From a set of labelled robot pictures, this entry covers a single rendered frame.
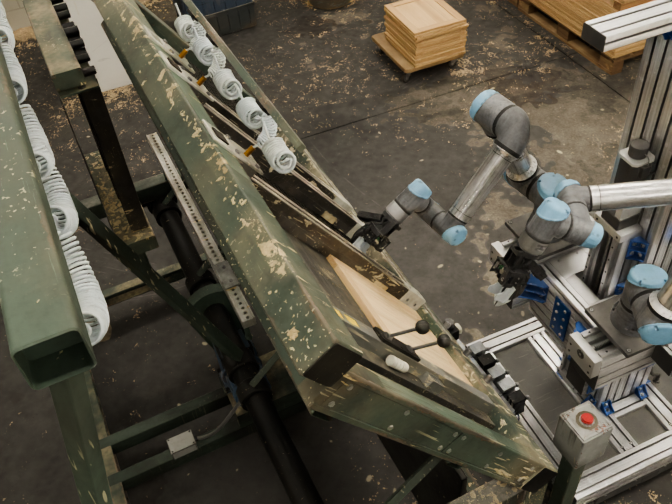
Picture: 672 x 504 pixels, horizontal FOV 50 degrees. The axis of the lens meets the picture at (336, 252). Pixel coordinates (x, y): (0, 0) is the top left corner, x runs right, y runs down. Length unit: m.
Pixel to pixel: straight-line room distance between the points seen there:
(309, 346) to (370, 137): 3.76
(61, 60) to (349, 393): 1.60
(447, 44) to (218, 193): 4.02
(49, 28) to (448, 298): 2.35
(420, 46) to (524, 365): 2.78
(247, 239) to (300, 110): 3.83
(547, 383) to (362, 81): 3.03
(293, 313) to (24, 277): 0.50
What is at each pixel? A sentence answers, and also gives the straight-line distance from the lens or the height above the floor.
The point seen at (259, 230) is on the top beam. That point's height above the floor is 1.92.
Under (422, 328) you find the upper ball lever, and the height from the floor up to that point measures 1.54.
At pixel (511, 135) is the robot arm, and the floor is 1.59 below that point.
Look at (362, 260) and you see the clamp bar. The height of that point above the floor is 1.27.
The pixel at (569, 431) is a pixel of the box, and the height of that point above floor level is 0.91.
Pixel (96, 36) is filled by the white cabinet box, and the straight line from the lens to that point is 5.85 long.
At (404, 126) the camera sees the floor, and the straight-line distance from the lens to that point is 5.13.
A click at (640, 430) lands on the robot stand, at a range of 3.38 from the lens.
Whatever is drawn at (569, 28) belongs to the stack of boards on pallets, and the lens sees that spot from 6.05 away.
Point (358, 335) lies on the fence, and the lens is 1.79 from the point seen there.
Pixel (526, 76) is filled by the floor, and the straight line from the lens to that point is 5.71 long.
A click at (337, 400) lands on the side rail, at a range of 1.49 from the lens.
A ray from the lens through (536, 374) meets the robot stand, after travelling 3.44.
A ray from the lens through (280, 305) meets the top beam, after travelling 1.44.
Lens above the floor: 2.97
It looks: 45 degrees down
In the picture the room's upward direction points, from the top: 6 degrees counter-clockwise
